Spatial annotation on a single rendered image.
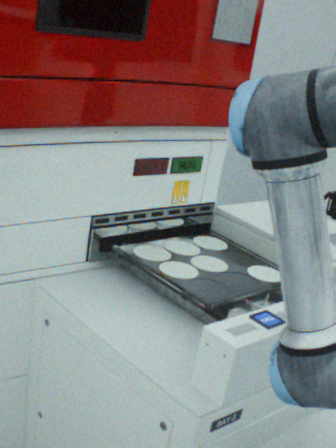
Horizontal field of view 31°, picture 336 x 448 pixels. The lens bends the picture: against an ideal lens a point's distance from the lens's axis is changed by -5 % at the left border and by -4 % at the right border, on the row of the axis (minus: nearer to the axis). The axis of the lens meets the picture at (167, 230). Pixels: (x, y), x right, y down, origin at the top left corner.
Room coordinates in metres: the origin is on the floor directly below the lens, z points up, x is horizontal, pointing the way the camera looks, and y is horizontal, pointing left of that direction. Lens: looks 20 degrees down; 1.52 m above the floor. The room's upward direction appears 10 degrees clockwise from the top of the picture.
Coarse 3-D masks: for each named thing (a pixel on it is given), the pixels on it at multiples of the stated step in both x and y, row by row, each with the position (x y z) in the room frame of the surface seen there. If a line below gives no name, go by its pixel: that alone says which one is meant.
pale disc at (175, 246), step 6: (174, 240) 1.63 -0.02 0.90; (168, 246) 1.58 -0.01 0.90; (174, 246) 1.59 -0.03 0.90; (180, 246) 1.60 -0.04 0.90; (186, 246) 1.60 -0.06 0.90; (192, 246) 1.61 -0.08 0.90; (174, 252) 1.55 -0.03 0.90; (180, 252) 1.55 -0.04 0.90; (186, 252) 1.56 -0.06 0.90; (192, 252) 1.57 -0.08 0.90; (198, 252) 1.57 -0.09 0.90
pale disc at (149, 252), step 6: (138, 246) 1.54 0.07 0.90; (144, 246) 1.55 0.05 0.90; (150, 246) 1.56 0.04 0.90; (156, 246) 1.56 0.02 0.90; (138, 252) 1.50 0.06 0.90; (144, 252) 1.51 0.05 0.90; (150, 252) 1.51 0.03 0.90; (156, 252) 1.52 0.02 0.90; (162, 252) 1.53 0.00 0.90; (144, 258) 1.47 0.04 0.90; (150, 258) 1.47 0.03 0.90; (156, 258) 1.48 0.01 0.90; (162, 258) 1.49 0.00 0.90; (168, 258) 1.50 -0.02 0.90
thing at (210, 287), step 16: (160, 240) 1.61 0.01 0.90; (192, 240) 1.65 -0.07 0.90; (224, 240) 1.70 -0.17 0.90; (176, 256) 1.52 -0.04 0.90; (192, 256) 1.54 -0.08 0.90; (208, 256) 1.56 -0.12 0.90; (224, 256) 1.58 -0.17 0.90; (240, 256) 1.60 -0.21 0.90; (160, 272) 1.40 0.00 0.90; (208, 272) 1.45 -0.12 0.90; (224, 272) 1.47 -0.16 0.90; (240, 272) 1.49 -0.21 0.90; (192, 288) 1.34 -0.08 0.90; (208, 288) 1.36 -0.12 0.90; (224, 288) 1.37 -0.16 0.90; (240, 288) 1.39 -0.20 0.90; (256, 288) 1.40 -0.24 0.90; (208, 304) 1.27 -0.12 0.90
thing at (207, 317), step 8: (128, 264) 1.54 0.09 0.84; (128, 272) 1.54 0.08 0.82; (136, 272) 1.51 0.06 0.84; (144, 272) 1.49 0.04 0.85; (144, 280) 1.49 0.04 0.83; (152, 280) 1.47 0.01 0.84; (152, 288) 1.46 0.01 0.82; (160, 288) 1.44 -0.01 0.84; (168, 288) 1.42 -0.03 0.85; (168, 296) 1.42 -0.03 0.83; (176, 296) 1.40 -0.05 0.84; (176, 304) 1.39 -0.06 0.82; (184, 304) 1.38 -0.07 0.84; (192, 304) 1.36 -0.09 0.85; (192, 312) 1.35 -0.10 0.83; (200, 312) 1.33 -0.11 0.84; (208, 312) 1.33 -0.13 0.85; (200, 320) 1.33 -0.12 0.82; (208, 320) 1.31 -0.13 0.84; (216, 320) 1.30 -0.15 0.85
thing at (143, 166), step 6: (138, 162) 1.59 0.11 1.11; (144, 162) 1.60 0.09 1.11; (150, 162) 1.61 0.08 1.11; (156, 162) 1.63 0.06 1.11; (162, 162) 1.64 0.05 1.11; (138, 168) 1.59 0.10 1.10; (144, 168) 1.60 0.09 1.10; (150, 168) 1.62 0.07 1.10; (156, 168) 1.63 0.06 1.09; (162, 168) 1.65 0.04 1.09; (138, 174) 1.59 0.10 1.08
